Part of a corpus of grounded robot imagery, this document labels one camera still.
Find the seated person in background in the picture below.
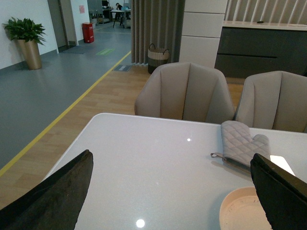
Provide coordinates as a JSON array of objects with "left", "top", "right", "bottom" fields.
[{"left": 116, "top": 3, "right": 122, "bottom": 11}]

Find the grey quilted oven mitt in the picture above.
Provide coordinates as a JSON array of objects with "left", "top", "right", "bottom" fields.
[{"left": 211, "top": 120, "right": 271, "bottom": 172}]

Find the dark grey cabinet counter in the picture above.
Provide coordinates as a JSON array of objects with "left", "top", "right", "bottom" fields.
[{"left": 215, "top": 21, "right": 307, "bottom": 79}]

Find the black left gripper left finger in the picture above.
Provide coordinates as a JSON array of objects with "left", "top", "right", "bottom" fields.
[{"left": 0, "top": 150, "right": 93, "bottom": 230}]

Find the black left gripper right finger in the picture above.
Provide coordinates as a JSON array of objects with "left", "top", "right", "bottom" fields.
[{"left": 250, "top": 153, "right": 307, "bottom": 230}]

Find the grey pleated curtain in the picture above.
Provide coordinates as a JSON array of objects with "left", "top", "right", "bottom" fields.
[{"left": 131, "top": 0, "right": 185, "bottom": 64}]

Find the red bin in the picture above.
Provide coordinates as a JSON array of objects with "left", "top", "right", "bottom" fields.
[{"left": 82, "top": 23, "right": 94, "bottom": 43}]

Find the gold tall planter pot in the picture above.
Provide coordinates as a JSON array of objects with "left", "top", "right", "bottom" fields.
[{"left": 17, "top": 39, "right": 42, "bottom": 70}]

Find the beige right dining chair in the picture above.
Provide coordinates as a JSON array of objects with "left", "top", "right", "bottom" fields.
[{"left": 235, "top": 71, "right": 307, "bottom": 133}]

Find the beige round plate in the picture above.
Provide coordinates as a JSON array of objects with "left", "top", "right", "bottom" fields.
[{"left": 219, "top": 187, "right": 272, "bottom": 230}]

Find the distant office table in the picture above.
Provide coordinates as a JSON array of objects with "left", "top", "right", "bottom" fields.
[{"left": 111, "top": 9, "right": 131, "bottom": 28}]

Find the beige left dining chair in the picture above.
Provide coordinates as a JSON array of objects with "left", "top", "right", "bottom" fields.
[{"left": 134, "top": 62, "right": 235, "bottom": 124}]

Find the green potted plant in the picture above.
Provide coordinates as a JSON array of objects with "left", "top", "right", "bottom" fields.
[{"left": 2, "top": 17, "right": 46, "bottom": 45}]

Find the woven basket with handles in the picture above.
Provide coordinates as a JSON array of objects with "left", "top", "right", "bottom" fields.
[{"left": 148, "top": 43, "right": 170, "bottom": 74}]

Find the beige dining chair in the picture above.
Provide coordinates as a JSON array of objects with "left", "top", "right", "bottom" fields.
[
  {"left": 134, "top": 62, "right": 235, "bottom": 124},
  {"left": 235, "top": 71, "right": 307, "bottom": 133}
]

